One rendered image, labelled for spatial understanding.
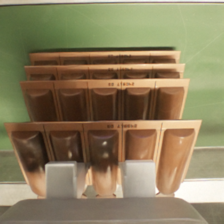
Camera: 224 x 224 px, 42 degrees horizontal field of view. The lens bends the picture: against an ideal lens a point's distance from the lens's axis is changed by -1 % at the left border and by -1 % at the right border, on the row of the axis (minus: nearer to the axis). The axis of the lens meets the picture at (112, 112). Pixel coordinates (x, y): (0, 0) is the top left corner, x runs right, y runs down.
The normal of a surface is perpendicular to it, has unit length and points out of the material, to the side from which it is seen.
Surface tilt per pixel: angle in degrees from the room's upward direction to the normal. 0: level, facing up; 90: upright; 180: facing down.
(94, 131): 90
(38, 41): 2
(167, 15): 2
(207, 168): 90
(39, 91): 90
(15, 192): 55
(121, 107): 2
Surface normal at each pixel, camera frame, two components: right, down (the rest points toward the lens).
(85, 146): 0.01, 0.70
